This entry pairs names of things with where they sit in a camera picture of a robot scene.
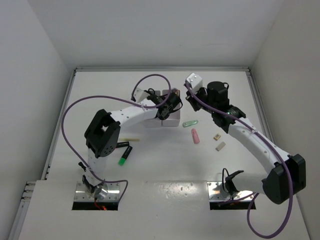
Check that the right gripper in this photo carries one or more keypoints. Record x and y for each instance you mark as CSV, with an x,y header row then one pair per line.
x,y
190,98

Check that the yellow slim highlighter pen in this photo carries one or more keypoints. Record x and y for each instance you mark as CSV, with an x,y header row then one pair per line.
x,y
128,139

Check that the brown tape roll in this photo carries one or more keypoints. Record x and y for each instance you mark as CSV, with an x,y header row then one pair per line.
x,y
175,91

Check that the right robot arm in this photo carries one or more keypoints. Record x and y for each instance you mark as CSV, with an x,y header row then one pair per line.
x,y
285,174

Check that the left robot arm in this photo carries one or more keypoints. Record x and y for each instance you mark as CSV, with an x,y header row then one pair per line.
x,y
103,132

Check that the white left organizer box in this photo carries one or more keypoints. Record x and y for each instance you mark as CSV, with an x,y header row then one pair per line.
x,y
154,122

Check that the pink stapler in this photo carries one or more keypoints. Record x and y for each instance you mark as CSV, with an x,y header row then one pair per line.
x,y
195,136

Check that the pink black highlighter marker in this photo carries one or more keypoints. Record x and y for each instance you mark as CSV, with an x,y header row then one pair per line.
x,y
122,144

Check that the beige eraser block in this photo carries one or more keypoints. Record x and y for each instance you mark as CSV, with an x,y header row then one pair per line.
x,y
220,146

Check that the green black highlighter marker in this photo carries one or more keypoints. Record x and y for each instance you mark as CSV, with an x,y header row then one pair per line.
x,y
125,156

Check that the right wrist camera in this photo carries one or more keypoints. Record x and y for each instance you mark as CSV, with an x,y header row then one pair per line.
x,y
195,81

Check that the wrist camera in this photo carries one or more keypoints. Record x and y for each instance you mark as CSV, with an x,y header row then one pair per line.
x,y
195,81
139,95

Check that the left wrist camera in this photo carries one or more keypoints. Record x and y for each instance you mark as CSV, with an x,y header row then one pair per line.
x,y
139,95

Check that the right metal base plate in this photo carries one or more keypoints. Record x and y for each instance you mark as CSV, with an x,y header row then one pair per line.
x,y
217,194

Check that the metal base plate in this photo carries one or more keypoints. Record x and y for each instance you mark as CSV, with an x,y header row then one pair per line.
x,y
217,194
108,192

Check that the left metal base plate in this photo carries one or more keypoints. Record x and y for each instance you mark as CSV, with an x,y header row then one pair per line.
x,y
108,192

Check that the aluminium table frame rail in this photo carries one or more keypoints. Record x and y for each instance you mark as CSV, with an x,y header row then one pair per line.
x,y
167,196

